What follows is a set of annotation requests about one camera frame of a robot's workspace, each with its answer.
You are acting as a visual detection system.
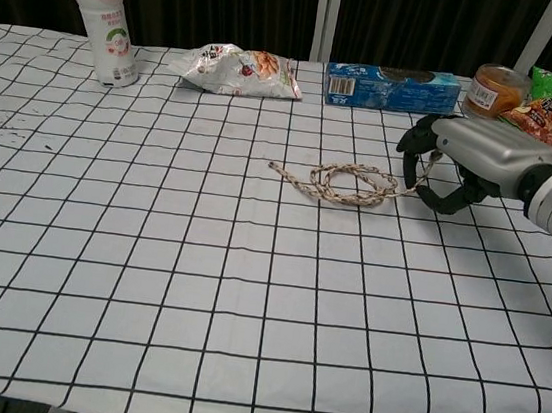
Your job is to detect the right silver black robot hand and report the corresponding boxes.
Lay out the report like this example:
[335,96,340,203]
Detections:
[389,108,552,228]

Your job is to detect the beige braided rope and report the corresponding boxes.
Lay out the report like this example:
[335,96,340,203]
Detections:
[265,133,443,219]

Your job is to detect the clear tub orange contents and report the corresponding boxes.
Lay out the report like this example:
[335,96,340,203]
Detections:
[460,60,534,128]

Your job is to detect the orange snack bag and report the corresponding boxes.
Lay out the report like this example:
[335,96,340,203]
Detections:
[496,91,552,150]

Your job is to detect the blue cookie box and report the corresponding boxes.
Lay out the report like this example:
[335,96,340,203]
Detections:
[321,58,463,122]

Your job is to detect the white snack bag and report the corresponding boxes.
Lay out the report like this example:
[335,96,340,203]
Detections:
[164,35,309,106]

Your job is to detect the white black grid tablecloth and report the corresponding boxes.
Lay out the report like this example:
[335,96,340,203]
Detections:
[0,15,552,413]

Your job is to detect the white drink bottle yellow cap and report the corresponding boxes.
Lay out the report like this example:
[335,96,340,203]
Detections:
[49,0,149,93]

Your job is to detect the white partition post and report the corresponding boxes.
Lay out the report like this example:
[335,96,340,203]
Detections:
[309,0,343,65]
[512,0,552,80]

